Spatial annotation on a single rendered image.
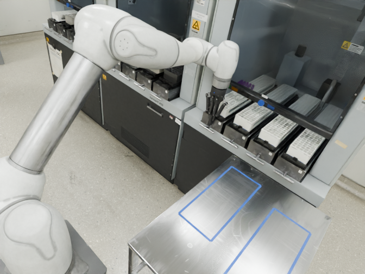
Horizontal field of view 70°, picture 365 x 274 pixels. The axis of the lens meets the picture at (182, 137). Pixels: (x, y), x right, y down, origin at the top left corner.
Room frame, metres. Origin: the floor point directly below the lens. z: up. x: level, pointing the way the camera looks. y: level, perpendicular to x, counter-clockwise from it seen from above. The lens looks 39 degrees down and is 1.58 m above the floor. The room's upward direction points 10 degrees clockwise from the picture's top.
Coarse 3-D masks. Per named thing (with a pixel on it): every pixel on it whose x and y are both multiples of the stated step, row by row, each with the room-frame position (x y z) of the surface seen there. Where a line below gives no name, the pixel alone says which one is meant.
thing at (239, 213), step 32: (192, 192) 0.63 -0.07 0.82; (224, 192) 0.66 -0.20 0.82; (256, 192) 0.69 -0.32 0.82; (288, 192) 0.72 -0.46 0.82; (160, 224) 0.48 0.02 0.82; (192, 224) 0.50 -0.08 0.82; (224, 224) 0.52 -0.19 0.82; (256, 224) 0.55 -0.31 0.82; (288, 224) 0.57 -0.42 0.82; (320, 224) 0.59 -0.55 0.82; (128, 256) 0.40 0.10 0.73; (160, 256) 0.38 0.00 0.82; (192, 256) 0.39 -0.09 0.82; (224, 256) 0.41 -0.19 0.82; (256, 256) 0.43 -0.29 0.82; (288, 256) 0.45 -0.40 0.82
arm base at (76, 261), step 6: (72, 252) 0.37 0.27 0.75; (72, 258) 0.35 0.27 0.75; (78, 258) 0.37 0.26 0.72; (72, 264) 0.34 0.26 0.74; (78, 264) 0.35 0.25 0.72; (84, 264) 0.36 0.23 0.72; (6, 270) 0.30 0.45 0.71; (72, 270) 0.33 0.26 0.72; (78, 270) 0.34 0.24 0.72; (84, 270) 0.34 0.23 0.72
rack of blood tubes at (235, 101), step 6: (228, 96) 1.33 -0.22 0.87; (234, 96) 1.34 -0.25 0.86; (240, 96) 1.36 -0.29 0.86; (228, 102) 1.26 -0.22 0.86; (234, 102) 1.28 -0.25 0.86; (240, 102) 1.29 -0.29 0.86; (246, 102) 1.37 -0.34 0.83; (228, 108) 1.20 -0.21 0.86; (234, 108) 1.31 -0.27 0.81; (222, 114) 1.19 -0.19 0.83; (228, 114) 1.21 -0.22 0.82
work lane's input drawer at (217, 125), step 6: (252, 102) 1.42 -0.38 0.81; (240, 108) 1.31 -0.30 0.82; (204, 114) 1.21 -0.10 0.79; (234, 114) 1.25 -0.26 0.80; (204, 120) 1.21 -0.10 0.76; (216, 120) 1.17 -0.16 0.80; (222, 120) 1.15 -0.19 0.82; (228, 120) 1.18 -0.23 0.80; (204, 126) 1.16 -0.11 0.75; (210, 126) 1.17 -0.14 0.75; (216, 126) 1.16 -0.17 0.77; (222, 126) 1.14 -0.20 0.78; (210, 132) 1.13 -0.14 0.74
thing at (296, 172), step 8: (336, 128) 1.29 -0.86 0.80; (320, 152) 1.09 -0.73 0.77; (280, 160) 0.94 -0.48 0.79; (288, 160) 0.93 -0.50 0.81; (296, 160) 0.93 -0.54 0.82; (312, 160) 0.97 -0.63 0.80; (280, 168) 0.93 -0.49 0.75; (288, 168) 0.91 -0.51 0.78; (296, 168) 0.90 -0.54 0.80; (304, 168) 0.89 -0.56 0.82; (280, 176) 0.88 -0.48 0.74; (296, 176) 0.89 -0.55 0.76
